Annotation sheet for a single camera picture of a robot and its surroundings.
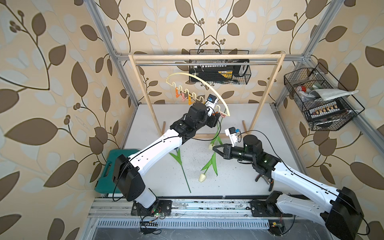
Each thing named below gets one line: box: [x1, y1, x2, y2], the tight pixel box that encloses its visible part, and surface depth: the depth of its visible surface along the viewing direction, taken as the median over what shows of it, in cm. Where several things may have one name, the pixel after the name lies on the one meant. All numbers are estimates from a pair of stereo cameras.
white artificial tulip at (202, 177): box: [199, 152, 218, 183], surface depth 73 cm
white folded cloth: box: [310, 88, 359, 101], surface depth 63 cm
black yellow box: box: [189, 64, 237, 82], surface depth 86 cm
